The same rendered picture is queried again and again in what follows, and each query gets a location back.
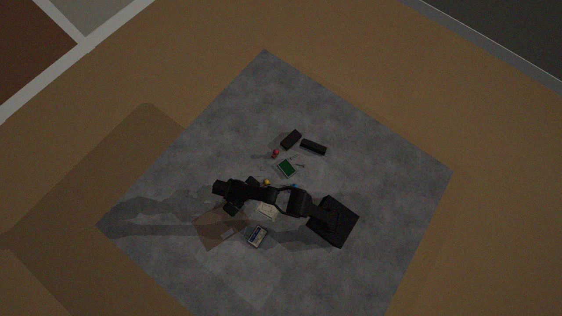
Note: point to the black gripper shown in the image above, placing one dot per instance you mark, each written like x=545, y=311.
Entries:
x=230, y=208

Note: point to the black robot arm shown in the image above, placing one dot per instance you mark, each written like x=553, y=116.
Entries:
x=299, y=205

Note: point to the beige paper card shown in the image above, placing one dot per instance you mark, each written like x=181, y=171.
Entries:
x=267, y=210

